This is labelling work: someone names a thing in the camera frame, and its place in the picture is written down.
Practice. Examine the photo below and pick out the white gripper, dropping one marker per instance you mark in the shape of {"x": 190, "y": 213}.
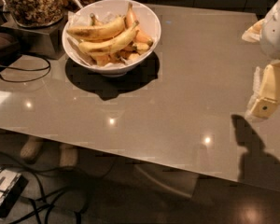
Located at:
{"x": 276, "y": 32}

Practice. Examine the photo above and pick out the yellow banana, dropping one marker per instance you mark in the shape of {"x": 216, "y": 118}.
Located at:
{"x": 98, "y": 32}
{"x": 110, "y": 46}

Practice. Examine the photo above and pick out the white paper bowl liner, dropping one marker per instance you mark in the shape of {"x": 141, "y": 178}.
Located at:
{"x": 96, "y": 61}

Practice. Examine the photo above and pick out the dark wooden block stand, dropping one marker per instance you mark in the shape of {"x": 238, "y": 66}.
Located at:
{"x": 45, "y": 41}

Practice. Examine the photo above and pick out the right beige furniture foot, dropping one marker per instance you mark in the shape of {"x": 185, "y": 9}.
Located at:
{"x": 68, "y": 155}

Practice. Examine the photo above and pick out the beige furniture foot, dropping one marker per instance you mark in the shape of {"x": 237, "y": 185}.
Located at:
{"x": 31, "y": 149}
{"x": 68, "y": 155}

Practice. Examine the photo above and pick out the glass jar of nuts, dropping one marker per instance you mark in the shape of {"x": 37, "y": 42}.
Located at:
{"x": 35, "y": 13}

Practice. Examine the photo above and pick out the left beige furniture foot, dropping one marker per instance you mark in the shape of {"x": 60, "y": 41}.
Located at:
{"x": 31, "y": 149}

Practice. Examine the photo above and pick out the dark round object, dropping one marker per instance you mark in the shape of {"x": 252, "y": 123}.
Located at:
{"x": 10, "y": 49}

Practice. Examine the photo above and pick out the striped box on floor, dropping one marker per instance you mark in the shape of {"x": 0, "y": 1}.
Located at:
{"x": 12, "y": 185}

